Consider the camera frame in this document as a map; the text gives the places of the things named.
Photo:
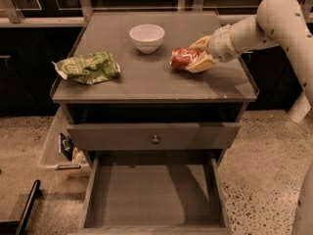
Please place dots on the round metal drawer knob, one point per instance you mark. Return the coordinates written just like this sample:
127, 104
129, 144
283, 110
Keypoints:
155, 139

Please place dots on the closed grey top drawer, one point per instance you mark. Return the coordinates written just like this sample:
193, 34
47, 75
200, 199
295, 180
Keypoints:
138, 136

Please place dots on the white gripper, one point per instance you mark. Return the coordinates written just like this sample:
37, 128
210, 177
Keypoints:
220, 45

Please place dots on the open grey middle drawer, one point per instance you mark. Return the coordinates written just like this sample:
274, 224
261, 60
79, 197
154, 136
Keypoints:
154, 193

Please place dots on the black bar bottom left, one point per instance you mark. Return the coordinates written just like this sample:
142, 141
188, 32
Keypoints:
33, 194

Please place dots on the red coke can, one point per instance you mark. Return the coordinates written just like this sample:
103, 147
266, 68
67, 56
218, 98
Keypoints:
183, 58

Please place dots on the dark snack package in bin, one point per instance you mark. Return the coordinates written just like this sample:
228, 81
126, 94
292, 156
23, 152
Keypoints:
66, 146

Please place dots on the green chip bag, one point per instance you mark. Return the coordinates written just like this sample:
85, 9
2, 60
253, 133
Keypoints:
89, 68

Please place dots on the white ceramic bowl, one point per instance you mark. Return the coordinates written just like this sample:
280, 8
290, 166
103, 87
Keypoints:
147, 38

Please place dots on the grey drawer cabinet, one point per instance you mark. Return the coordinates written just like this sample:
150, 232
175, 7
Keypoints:
148, 89

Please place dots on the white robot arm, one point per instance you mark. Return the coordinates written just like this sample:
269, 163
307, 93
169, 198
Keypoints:
268, 177

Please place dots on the white post at right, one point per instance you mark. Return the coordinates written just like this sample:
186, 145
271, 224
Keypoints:
301, 107

